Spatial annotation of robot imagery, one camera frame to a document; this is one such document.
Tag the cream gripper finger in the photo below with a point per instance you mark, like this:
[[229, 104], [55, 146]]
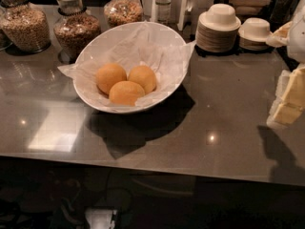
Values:
[[279, 38], [289, 103]]

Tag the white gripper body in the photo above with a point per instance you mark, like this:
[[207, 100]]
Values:
[[296, 41]]

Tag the orange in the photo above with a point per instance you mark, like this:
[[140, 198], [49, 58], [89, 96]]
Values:
[[125, 93], [144, 76], [108, 75]]

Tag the glass cereal jar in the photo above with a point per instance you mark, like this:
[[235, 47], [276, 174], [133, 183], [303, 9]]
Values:
[[26, 27], [120, 12], [75, 28]]

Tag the white oval bowl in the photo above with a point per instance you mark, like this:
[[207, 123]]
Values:
[[127, 42]]

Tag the short stack paper bowls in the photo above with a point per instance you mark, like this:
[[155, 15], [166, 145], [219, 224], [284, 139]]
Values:
[[253, 34]]

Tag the dark container back right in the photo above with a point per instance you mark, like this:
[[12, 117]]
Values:
[[281, 10]]

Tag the tall stack paper bowls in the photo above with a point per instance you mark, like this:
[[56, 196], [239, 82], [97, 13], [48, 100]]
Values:
[[217, 28]]

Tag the small glass bottle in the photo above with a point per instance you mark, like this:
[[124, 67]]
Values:
[[163, 11]]

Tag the white paper liner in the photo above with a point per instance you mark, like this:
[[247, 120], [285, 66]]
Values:
[[165, 61]]

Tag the white object under table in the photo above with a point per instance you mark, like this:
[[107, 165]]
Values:
[[100, 218]]

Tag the glass jar far left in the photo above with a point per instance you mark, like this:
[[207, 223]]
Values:
[[4, 40]]

